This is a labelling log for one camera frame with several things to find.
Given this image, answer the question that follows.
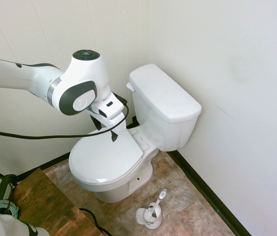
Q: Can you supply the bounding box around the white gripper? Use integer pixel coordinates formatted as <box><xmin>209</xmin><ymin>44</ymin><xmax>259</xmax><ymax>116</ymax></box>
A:
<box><xmin>86</xmin><ymin>108</ymin><xmax>130</xmax><ymax>144</ymax></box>

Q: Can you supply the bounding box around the white toilet seat lid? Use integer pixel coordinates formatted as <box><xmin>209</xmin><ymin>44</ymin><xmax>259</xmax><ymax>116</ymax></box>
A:
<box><xmin>68</xmin><ymin>128</ymin><xmax>144</xmax><ymax>184</ymax></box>

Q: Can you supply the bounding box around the white toilet tank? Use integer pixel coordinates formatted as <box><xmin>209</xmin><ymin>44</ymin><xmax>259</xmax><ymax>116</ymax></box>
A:
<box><xmin>131</xmin><ymin>90</ymin><xmax>199</xmax><ymax>152</ymax></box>

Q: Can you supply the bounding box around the white toilet bowl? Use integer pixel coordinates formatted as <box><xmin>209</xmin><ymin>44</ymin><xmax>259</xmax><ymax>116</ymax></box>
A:
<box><xmin>71</xmin><ymin>122</ymin><xmax>159</xmax><ymax>204</ymax></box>

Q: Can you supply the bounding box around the white toilet tank lid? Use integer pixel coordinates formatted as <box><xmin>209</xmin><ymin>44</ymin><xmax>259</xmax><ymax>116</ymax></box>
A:
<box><xmin>129</xmin><ymin>63</ymin><xmax>202</xmax><ymax>123</ymax></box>

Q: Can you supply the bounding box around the white toilet brush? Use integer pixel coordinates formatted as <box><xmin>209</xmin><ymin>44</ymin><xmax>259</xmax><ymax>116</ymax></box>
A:
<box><xmin>143</xmin><ymin>188</ymin><xmax>168</xmax><ymax>220</ymax></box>

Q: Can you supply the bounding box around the white toilet brush holder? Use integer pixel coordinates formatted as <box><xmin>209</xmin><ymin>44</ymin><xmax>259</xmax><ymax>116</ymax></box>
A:
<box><xmin>136</xmin><ymin>202</ymin><xmax>163</xmax><ymax>230</ymax></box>

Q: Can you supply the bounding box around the black baseboard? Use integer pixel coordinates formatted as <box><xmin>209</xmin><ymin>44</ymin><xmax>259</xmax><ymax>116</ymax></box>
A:
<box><xmin>0</xmin><ymin>122</ymin><xmax>252</xmax><ymax>236</ymax></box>

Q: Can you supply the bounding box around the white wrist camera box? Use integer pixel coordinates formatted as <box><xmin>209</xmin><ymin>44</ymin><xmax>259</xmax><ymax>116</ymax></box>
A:
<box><xmin>91</xmin><ymin>92</ymin><xmax>126</xmax><ymax>119</ymax></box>

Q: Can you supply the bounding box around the long black camera cable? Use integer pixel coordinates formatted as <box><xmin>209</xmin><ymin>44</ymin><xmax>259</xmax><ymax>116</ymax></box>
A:
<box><xmin>0</xmin><ymin>93</ymin><xmax>130</xmax><ymax>141</ymax></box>

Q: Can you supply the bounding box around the short black cable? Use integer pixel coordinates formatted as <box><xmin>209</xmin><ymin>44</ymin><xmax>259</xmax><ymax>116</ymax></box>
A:
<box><xmin>79</xmin><ymin>207</ymin><xmax>115</xmax><ymax>236</ymax></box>

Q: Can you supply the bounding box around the black camera stand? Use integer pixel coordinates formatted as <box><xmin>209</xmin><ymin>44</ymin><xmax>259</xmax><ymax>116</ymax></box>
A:
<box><xmin>0</xmin><ymin>161</ymin><xmax>19</xmax><ymax>203</ymax></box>

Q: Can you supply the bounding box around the green coiled cable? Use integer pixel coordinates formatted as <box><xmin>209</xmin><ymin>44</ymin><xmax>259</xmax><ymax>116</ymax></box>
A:
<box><xmin>0</xmin><ymin>199</ymin><xmax>20</xmax><ymax>220</ymax></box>

